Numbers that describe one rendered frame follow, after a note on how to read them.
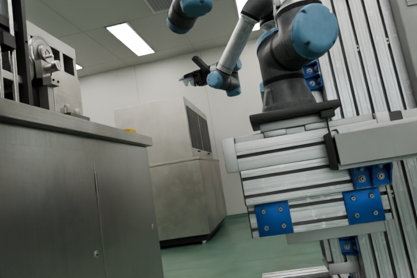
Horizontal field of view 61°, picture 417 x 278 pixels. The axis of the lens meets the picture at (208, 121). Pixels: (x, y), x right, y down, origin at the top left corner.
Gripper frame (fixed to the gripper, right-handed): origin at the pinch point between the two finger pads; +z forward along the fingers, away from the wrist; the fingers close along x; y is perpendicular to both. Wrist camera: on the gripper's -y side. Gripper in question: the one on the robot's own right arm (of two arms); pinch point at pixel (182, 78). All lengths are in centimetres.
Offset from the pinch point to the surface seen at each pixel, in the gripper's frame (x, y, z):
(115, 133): -75, 26, -21
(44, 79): -80, 0, 3
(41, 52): -77, -11, 6
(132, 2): 151, -137, 151
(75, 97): -14, -9, 74
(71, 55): -9, -38, 75
